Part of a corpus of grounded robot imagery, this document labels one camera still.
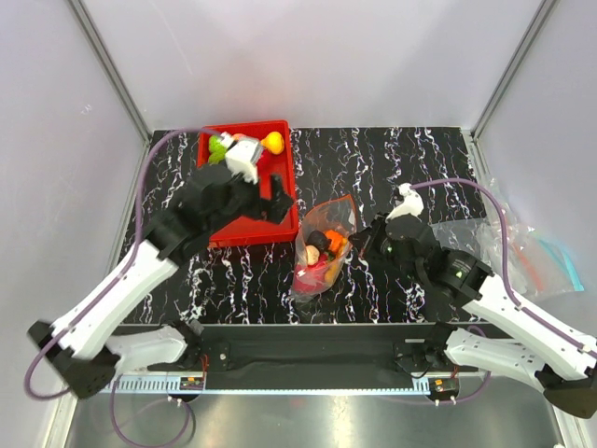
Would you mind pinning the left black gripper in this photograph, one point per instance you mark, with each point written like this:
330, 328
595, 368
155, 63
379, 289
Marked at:
278, 204

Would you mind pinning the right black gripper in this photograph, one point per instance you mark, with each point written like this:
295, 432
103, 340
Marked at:
369, 236

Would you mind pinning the orange pumpkin toy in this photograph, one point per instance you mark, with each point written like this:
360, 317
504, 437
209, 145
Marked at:
336, 241

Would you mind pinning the clear bag orange zipper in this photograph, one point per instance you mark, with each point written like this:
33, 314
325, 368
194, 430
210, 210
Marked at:
338, 215

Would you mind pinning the dark mangosteen toy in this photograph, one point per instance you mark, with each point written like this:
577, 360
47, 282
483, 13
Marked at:
319, 240

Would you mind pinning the small pink white toy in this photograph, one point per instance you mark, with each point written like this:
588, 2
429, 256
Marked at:
313, 255

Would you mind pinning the pink dragon fruit toy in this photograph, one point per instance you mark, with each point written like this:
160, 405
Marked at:
311, 280

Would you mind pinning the orange ginger root toy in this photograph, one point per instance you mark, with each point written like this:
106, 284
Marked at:
332, 273

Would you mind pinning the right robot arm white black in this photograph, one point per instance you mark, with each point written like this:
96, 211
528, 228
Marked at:
544, 353

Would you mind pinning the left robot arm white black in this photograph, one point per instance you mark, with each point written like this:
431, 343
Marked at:
82, 347

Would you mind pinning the spare zip bags pile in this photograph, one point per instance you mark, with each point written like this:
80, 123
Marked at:
537, 268

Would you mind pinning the red plastic tray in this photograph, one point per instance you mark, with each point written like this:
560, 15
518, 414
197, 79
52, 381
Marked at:
245, 230

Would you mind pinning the red apple toy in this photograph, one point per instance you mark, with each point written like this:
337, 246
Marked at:
264, 162

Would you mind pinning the yellow pear toy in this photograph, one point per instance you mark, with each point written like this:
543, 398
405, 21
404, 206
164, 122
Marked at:
274, 142

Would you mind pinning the green starfruit toy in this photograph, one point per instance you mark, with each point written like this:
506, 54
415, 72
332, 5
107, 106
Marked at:
216, 158

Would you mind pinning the green bumpy fruit toy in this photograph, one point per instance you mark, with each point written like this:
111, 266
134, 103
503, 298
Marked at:
215, 145

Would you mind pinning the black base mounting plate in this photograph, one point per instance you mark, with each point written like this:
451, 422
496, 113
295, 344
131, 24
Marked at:
339, 352

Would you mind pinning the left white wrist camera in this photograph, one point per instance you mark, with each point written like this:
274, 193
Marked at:
242, 156

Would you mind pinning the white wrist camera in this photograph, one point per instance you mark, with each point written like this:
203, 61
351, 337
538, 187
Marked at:
242, 156
411, 203

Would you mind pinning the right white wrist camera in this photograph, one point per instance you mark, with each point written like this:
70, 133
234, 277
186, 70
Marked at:
411, 203

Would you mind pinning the white slotted cable duct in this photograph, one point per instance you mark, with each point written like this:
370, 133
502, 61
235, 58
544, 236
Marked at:
220, 384

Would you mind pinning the left aluminium frame post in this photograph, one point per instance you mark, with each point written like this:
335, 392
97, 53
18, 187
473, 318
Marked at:
100, 50

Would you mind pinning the aluminium frame post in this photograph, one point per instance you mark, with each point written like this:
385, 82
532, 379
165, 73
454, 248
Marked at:
532, 32
100, 50

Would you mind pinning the right aluminium frame post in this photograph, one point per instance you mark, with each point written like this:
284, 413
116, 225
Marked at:
532, 32

